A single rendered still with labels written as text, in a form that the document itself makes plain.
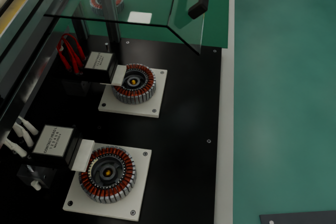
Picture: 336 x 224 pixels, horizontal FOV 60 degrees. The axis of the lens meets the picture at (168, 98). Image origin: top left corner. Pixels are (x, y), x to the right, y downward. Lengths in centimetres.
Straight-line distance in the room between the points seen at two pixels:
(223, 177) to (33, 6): 49
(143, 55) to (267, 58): 130
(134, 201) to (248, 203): 93
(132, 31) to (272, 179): 99
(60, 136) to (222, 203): 35
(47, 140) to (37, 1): 23
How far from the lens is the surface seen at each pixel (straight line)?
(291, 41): 221
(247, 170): 153
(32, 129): 57
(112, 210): 61
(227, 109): 77
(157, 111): 71
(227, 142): 71
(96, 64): 70
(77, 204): 63
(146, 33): 95
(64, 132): 54
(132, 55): 85
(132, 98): 70
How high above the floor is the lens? 136
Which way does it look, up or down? 53 degrees down
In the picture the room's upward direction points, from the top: straight up
